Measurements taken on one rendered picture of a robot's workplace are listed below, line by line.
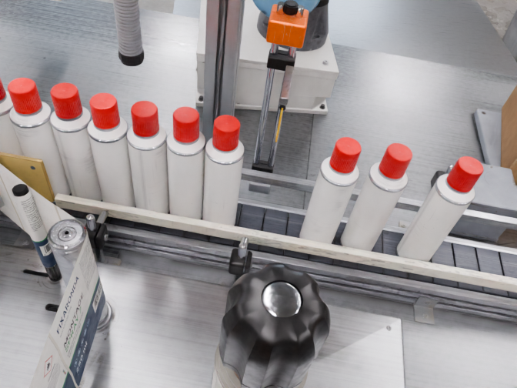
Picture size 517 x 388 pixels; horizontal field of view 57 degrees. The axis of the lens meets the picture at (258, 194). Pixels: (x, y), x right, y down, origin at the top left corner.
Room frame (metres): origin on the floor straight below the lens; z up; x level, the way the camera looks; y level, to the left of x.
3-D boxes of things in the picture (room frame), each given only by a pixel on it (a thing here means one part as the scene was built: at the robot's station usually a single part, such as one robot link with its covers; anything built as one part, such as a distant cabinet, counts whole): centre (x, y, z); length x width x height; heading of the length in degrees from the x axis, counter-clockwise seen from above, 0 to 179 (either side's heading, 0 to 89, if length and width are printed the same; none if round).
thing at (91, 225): (0.38, 0.22, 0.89); 0.06 x 0.03 x 0.12; 179
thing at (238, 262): (0.36, 0.01, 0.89); 0.03 x 0.03 x 0.12; 89
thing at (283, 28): (0.50, 0.00, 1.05); 0.10 x 0.04 x 0.33; 179
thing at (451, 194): (0.45, -0.25, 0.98); 0.05 x 0.05 x 0.20
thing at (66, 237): (0.26, 0.18, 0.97); 0.05 x 0.05 x 0.19
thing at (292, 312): (0.17, -0.03, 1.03); 0.09 x 0.09 x 0.30
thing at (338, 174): (0.44, -0.10, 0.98); 0.05 x 0.05 x 0.20
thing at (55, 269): (0.30, 0.25, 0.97); 0.02 x 0.02 x 0.19
